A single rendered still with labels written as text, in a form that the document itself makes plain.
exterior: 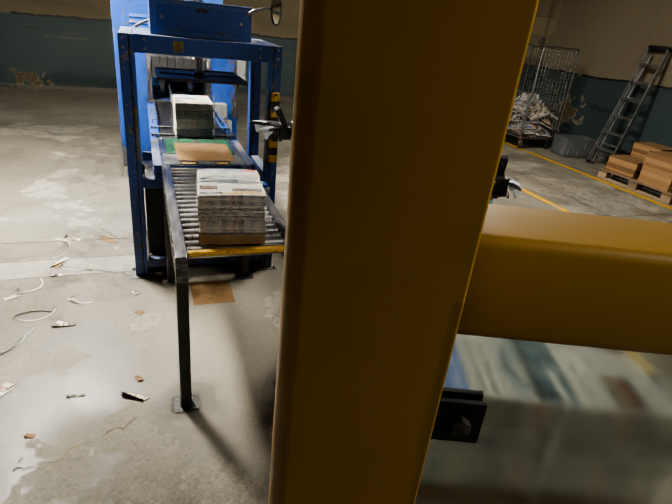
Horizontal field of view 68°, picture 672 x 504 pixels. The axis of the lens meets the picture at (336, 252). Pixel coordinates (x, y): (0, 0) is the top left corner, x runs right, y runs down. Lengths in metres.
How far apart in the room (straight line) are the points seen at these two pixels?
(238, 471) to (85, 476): 0.60
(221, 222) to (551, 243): 1.96
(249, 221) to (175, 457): 1.05
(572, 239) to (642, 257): 0.03
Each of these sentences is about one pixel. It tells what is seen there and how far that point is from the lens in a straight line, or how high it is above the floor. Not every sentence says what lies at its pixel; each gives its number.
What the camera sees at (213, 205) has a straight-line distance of 2.14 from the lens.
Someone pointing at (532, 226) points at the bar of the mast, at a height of 1.65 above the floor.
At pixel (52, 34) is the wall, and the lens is 10.81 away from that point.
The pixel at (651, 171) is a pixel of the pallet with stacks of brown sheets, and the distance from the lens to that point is 7.98.
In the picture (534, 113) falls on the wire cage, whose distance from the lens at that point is 9.49.
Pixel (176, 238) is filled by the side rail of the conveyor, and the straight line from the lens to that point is 2.28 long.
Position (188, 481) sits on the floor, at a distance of 2.27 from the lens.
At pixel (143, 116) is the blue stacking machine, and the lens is 5.65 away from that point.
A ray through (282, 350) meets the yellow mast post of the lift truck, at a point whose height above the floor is 1.58.
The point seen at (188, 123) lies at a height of 0.91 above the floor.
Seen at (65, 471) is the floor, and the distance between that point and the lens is 2.42.
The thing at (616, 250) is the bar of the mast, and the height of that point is 1.65.
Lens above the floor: 1.74
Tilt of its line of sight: 25 degrees down
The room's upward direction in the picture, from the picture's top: 6 degrees clockwise
